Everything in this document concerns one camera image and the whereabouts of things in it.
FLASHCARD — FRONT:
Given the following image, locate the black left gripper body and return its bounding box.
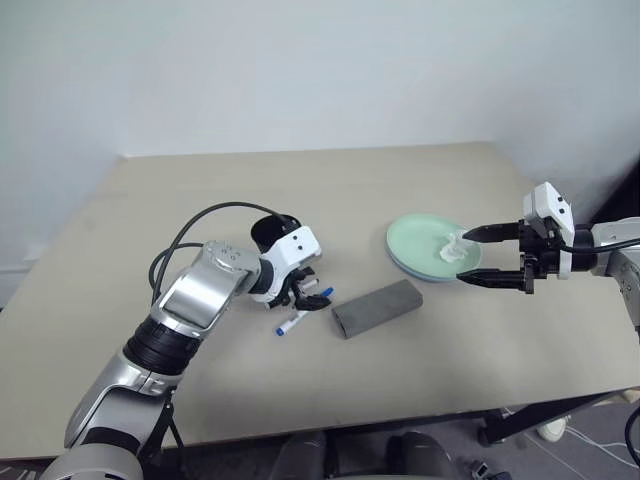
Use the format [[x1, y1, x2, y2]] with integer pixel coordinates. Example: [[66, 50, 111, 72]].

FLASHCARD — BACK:
[[269, 262, 321, 310]]

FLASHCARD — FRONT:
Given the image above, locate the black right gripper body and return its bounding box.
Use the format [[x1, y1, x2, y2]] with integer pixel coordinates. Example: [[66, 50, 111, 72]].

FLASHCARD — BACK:
[[517, 217, 562, 296]]

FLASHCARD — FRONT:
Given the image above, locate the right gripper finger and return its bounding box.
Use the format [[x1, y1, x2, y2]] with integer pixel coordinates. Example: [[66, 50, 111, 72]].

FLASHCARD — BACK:
[[457, 268, 526, 292], [463, 223, 522, 245]]

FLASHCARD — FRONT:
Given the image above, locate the blue cap whiteboard marker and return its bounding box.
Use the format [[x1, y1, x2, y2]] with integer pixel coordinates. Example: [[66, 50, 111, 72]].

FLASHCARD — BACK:
[[274, 286, 335, 337]]

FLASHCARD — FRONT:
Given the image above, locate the white tissue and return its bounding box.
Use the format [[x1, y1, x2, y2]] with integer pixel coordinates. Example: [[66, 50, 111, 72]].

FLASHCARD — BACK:
[[438, 228, 471, 263]]

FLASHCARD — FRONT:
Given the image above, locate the grey felt glasses case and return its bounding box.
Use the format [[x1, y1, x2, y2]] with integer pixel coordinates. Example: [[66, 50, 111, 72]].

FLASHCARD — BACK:
[[331, 279, 424, 341]]

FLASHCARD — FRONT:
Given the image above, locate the light green plate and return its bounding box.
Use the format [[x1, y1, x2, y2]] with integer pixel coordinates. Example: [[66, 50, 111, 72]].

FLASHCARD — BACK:
[[385, 213, 484, 277]]

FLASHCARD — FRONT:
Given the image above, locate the black plastic cup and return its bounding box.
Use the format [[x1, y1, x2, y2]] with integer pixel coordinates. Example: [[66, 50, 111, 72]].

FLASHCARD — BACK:
[[249, 212, 301, 257]]

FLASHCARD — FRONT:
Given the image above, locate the light blue plate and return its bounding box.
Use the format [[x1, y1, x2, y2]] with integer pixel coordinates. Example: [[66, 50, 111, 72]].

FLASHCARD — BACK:
[[384, 238, 464, 285]]

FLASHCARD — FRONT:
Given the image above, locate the dark grey rounded shape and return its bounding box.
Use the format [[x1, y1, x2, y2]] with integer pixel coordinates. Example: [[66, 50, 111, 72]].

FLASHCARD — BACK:
[[388, 431, 464, 480], [271, 431, 327, 480]]

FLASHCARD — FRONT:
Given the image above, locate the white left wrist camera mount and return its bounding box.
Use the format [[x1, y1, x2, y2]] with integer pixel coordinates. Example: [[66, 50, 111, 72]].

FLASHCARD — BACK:
[[248, 225, 323, 309]]

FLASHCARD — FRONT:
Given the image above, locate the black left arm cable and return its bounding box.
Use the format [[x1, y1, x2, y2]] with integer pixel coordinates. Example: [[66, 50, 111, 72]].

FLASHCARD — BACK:
[[149, 201, 296, 302]]

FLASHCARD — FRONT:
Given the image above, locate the black metal table frame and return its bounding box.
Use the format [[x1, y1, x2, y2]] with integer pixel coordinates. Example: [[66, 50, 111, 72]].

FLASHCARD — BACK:
[[478, 385, 640, 447]]

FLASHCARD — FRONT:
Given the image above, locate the white floor cable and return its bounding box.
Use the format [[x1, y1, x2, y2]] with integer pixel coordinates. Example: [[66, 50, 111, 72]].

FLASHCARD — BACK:
[[567, 427, 640, 454]]

